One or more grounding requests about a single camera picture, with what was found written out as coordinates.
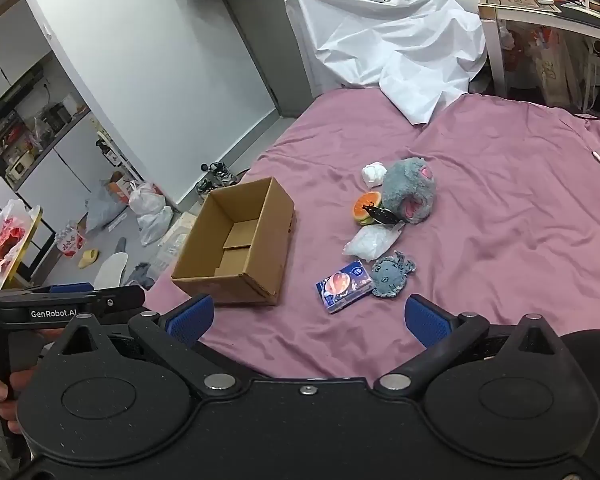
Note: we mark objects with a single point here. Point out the white cabinet with open shelf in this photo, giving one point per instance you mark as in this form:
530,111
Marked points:
60,160

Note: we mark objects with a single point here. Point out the white insole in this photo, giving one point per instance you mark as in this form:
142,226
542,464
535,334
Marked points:
111,270

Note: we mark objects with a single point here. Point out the blue tissue pack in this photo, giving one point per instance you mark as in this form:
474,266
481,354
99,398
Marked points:
344,287

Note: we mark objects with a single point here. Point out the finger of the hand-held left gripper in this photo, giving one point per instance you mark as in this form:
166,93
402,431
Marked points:
72,288

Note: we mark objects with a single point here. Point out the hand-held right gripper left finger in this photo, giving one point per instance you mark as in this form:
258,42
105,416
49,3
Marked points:
190,322

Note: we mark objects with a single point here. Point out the white crumpled tissue ball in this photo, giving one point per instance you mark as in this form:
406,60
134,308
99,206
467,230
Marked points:
374,174

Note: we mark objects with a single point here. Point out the grey cloth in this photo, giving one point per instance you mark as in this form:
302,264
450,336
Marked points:
140,276

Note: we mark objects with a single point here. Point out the grey octopus plush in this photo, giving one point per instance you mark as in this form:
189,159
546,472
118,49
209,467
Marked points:
391,276

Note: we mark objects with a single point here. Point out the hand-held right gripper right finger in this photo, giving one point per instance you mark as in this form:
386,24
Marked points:
427,322

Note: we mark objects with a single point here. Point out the grey furry plush toy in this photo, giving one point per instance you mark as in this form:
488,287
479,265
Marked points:
410,187

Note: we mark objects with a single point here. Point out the white crumpled sheet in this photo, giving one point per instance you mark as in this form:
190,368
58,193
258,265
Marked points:
390,35

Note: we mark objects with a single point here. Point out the white knotted plastic bags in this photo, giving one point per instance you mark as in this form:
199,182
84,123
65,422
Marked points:
150,210

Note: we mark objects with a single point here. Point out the brown cardboard box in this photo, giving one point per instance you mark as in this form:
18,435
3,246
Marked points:
252,240

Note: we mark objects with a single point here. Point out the grey plastic bag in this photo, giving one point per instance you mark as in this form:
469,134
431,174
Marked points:
102,207

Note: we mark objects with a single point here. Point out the wooden desk with clutter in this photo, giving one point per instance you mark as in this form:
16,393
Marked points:
530,12

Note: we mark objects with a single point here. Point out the pair of patterned shoes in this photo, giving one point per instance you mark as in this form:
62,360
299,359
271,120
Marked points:
219,177

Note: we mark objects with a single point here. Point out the yellow slipper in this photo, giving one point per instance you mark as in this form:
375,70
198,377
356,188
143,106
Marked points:
88,258

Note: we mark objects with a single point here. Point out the red and white package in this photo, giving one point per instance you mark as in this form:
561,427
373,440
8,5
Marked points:
71,242

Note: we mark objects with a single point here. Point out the flat patterned carton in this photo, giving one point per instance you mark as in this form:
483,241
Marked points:
177,235

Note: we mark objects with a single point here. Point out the red and white plastic bag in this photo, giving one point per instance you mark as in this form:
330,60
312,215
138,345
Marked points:
2,240

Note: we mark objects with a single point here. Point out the orange burger plush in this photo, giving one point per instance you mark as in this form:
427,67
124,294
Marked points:
362,207

